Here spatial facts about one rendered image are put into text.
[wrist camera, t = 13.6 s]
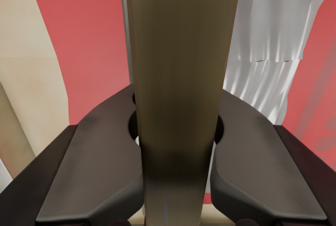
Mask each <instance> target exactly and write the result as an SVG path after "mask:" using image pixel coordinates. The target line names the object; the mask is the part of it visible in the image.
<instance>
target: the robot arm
mask: <svg viewBox="0 0 336 226"><path fill-rule="evenodd" d="M137 137H138V124H137V112H136V101H135V89H134V83H132V84H130V85H128V86H127V87H125V88H123V89H122V90H120V91H119V92H117V93H115V94H114V95H112V96H111V97H109V98H107V99H106V100H104V101H103V102H101V103H100V104H98V105H97V106H96V107H95V108H93V109H92V110H91V111H90V112H89V113H88V114H87V115H86V116H84V117H83V118H82V119H81V120H80V121H79V122H78V124H77V125H68V126H67V127H66V128H65V129H64V130H63V131H62V132H61V133H60V134H59V135H58V136H57V137H56V138H55V139H54V140H53V141H52V142H51V143H50V144H49V145H48V146H47V147H46V148H45V149H44V150H43V151H42V152H41V153H40V154H39V155H38V156H37V157H36V158H35V159H34V160H33V161H32V162H31V163H30V164H29V165H28V166H27V167H26V168H25V169H24V170H23V171H22V172H21V173H20V174H18V175H17V176H16V177H15V178H14V179H13V181H12V182H11V183H10V184H9V185H8V186H7V187H6V188H5V189H4V190H3V191H2V192H1V193H0V226H131V224H130V222H129V221H128V219H129V218H130V217H132V216H133V215H134V214H135V213H136V212H138V211H139V210H140V209H141V208H142V206H143V204H144V201H145V196H144V178H143V167H142V155H141V148H140V146H139V145H138V144H137V143H136V142H135V140H136V138H137ZM214 142H215V144H216V146H215V150H214V155H213V161H212V166H211V172H210V178H209V179H210V196H211V202H212V204H213V206H214V207H215V208H216V209H217V210H218V211H220V212H221V213H222V214H224V215H225V216H226V217H228V218H229V219H230V220H231V221H233V222H234V223H235V224H236V225H235V226H336V172H335V171H334V170H333V169H332V168H331V167H330V166H328V165H327V164H326V163H325V162H324V161H323V160H321V159H320V158H319V157H318V156H317V155H316V154H315V153H313V152H312V151H311V150H310V149H309V148H308V147H307V146H305V145H304V144H303V143H302V142H301V141H300V140H299V139H297V138H296V137H295V136H294V135H293V134H292V133H291V132H289V131H288V130H287V129H286V128H285V127H284V126H283V125H274V124H273V123H272V122H271V121H270V120H269V119H267V118H266V117H265V116H264V115H263V114H262V113H261V112H259V111H258V110H257V109H255V108H254V107H253V106H251V105H250V104H248V103H247V102H245V101H243V100H242V99H240V98H238V97H236V96H235V95H233V94H231V93H230V92H228V91H226V90H224V89H222V95H221V101H220V107H219V113H218V119H217V124H216V130H215V136H214Z"/></svg>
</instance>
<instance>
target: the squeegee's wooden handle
mask: <svg viewBox="0 0 336 226"><path fill-rule="evenodd" d="M126 3H127V14H128V26H129V37H130V49H131V60H132V72H133V83H134V95H135V106H136V118H137V129H138V140H139V146H140V149H141V160H142V172H143V187H144V209H145V221H146V226H200V220H201V214H202V209H203V203H204V197H205V191H206V185H207V179H208V174H209V168H210V162H211V156H212V150H213V144H214V139H215V133H216V127H217V121H218V115H219V109H220V103H221V98H222V92H223V86H224V80H225V74H226V68H227V63H228V57H229V51H230V45H231V39H232V33H233V27H234V22H235V16H236V10H237V4H238V0H126Z"/></svg>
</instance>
